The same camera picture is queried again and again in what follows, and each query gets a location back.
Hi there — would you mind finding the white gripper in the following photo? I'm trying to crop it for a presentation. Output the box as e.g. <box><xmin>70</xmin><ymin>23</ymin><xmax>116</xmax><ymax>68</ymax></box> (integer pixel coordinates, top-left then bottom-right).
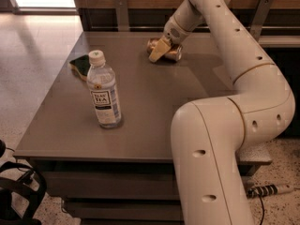
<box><xmin>147</xmin><ymin>3</ymin><xmax>204</xmax><ymax>63</ymax></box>

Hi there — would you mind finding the orange soda can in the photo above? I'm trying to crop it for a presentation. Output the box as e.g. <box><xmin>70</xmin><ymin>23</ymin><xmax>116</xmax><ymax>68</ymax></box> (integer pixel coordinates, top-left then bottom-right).
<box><xmin>146</xmin><ymin>37</ymin><xmax>183</xmax><ymax>62</ymax></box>

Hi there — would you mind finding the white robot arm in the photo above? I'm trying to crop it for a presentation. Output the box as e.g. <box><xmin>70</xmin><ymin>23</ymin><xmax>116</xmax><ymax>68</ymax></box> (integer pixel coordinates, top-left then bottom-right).
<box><xmin>149</xmin><ymin>0</ymin><xmax>295</xmax><ymax>225</ymax></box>

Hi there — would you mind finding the clear tea bottle white cap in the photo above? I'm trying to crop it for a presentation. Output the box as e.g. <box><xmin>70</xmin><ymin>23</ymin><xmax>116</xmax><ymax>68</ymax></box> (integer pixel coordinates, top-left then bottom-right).
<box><xmin>87</xmin><ymin>50</ymin><xmax>122</xmax><ymax>128</ymax></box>

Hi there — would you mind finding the green yellow sponge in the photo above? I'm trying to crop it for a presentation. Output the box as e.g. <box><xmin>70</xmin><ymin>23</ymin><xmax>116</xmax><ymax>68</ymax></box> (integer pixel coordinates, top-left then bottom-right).
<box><xmin>68</xmin><ymin>54</ymin><xmax>90</xmax><ymax>82</ymax></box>

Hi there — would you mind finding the grey drawer cabinet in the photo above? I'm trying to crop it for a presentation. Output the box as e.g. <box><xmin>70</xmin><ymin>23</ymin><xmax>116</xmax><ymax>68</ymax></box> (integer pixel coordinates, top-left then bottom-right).
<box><xmin>12</xmin><ymin>31</ymin><xmax>274</xmax><ymax>225</ymax></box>

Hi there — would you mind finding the white power strip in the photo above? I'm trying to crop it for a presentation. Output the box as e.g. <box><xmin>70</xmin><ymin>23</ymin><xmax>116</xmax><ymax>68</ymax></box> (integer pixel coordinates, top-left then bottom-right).
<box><xmin>247</xmin><ymin>184</ymin><xmax>294</xmax><ymax>199</ymax></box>

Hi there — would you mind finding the black chair base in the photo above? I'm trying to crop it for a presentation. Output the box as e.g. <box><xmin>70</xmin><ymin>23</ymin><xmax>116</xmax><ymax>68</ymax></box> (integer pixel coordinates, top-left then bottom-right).
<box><xmin>0</xmin><ymin>139</ymin><xmax>48</xmax><ymax>225</ymax></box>

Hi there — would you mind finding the left metal wall bracket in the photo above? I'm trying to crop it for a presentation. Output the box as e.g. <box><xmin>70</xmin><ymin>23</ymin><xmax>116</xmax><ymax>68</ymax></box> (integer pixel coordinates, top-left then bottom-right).
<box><xmin>114</xmin><ymin>0</ymin><xmax>130</xmax><ymax>32</ymax></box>

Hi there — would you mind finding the metal wall bracket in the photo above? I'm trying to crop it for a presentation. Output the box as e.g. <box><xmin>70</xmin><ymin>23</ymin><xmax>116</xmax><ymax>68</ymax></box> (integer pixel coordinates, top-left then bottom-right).
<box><xmin>249</xmin><ymin>0</ymin><xmax>274</xmax><ymax>40</ymax></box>
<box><xmin>114</xmin><ymin>0</ymin><xmax>130</xmax><ymax>32</ymax></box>

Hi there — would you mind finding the grey wall shelf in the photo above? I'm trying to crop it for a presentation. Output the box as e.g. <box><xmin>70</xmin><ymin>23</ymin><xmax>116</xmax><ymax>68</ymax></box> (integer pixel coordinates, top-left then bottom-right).
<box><xmin>259</xmin><ymin>36</ymin><xmax>300</xmax><ymax>48</ymax></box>

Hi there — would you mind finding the right metal wall bracket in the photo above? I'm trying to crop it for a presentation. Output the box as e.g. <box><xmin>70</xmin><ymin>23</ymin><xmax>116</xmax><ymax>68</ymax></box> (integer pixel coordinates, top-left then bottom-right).
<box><xmin>249</xmin><ymin>0</ymin><xmax>274</xmax><ymax>40</ymax></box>

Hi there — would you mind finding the black power cable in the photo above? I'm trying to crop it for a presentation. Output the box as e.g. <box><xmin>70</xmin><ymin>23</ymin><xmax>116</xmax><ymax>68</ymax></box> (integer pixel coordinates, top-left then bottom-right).
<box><xmin>249</xmin><ymin>190</ymin><xmax>266</xmax><ymax>225</ymax></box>

